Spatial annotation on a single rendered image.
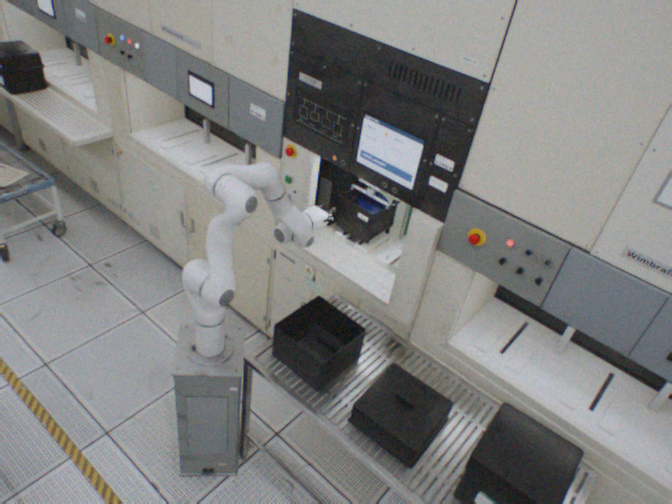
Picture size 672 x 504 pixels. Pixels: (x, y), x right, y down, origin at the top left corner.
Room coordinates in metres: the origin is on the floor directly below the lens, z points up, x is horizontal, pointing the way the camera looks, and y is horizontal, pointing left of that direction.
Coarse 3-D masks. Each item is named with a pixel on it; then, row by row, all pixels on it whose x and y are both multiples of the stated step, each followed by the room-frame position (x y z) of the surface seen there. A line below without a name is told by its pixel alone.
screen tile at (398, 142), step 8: (392, 144) 1.92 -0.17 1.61; (400, 144) 1.90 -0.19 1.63; (408, 144) 1.88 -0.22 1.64; (392, 152) 1.92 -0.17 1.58; (408, 152) 1.88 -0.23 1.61; (416, 152) 1.86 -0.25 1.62; (392, 160) 1.91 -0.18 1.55; (400, 160) 1.89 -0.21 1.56; (408, 160) 1.87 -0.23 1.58; (408, 168) 1.87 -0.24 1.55
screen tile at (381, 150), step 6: (366, 126) 2.00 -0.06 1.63; (372, 126) 1.98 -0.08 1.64; (366, 132) 2.00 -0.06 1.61; (372, 132) 1.98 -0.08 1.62; (378, 132) 1.97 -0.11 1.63; (384, 132) 1.95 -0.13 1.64; (366, 138) 2.00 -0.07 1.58; (378, 138) 1.96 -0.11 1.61; (384, 138) 1.95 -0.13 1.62; (366, 144) 1.99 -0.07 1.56; (372, 144) 1.98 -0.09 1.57; (378, 144) 1.96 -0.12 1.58; (384, 144) 1.94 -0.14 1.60; (372, 150) 1.97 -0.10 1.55; (378, 150) 1.96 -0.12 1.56; (384, 150) 1.94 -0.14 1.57; (384, 156) 1.94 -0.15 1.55
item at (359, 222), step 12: (360, 180) 2.30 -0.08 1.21; (348, 192) 2.33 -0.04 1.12; (360, 192) 2.42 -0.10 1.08; (372, 192) 2.29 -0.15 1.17; (348, 204) 2.26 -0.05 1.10; (396, 204) 2.31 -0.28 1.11; (348, 216) 2.25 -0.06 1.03; (360, 216) 2.21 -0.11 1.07; (372, 216) 2.17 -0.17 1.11; (384, 216) 2.24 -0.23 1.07; (348, 228) 2.24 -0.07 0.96; (360, 228) 2.20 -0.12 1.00; (372, 228) 2.17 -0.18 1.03; (384, 228) 2.26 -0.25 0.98
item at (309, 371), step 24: (312, 312) 1.72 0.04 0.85; (336, 312) 1.68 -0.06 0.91; (288, 336) 1.48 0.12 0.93; (312, 336) 1.66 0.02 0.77; (336, 336) 1.67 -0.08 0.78; (360, 336) 1.55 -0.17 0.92; (288, 360) 1.47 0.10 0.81; (312, 360) 1.40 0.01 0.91; (336, 360) 1.44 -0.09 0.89; (312, 384) 1.39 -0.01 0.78
